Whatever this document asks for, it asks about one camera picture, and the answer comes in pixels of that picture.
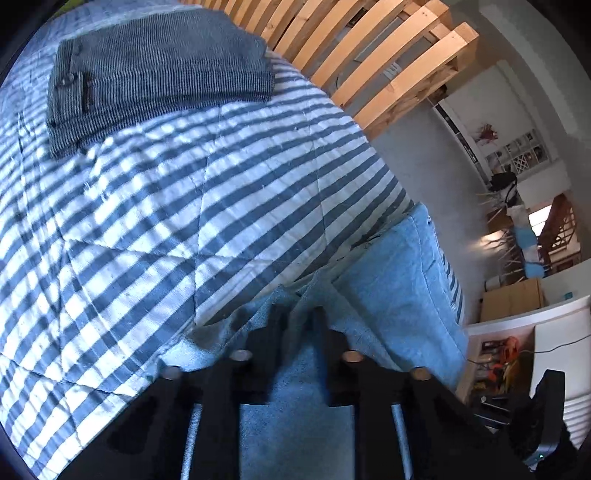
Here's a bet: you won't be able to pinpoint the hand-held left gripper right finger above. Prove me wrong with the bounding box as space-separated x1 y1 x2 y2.
308 307 522 480

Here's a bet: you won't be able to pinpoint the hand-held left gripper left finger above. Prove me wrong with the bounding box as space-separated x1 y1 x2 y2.
60 305 291 480

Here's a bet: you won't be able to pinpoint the light blue jeans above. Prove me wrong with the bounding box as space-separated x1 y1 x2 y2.
159 203 469 480

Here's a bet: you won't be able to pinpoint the open box of tools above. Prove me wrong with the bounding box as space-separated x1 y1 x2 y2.
462 295 591 444

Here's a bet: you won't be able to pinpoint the cardboard box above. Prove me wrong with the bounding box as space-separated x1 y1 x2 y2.
480 277 546 324

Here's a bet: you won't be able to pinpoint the light blue hanging cloth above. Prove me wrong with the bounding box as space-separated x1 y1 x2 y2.
515 224 546 278

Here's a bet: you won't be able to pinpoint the blue striped bed quilt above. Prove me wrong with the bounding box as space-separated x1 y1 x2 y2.
0 9 465 480

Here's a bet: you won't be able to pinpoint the wooden stick rack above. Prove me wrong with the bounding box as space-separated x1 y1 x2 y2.
475 191 555 282

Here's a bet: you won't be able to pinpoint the folded grey pants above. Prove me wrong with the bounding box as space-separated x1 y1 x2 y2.
45 8 277 160

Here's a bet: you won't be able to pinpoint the white grid wall shelf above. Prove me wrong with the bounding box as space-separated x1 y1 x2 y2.
485 129 550 176

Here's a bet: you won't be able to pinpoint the red wall picture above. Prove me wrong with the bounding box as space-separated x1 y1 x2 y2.
471 120 502 148

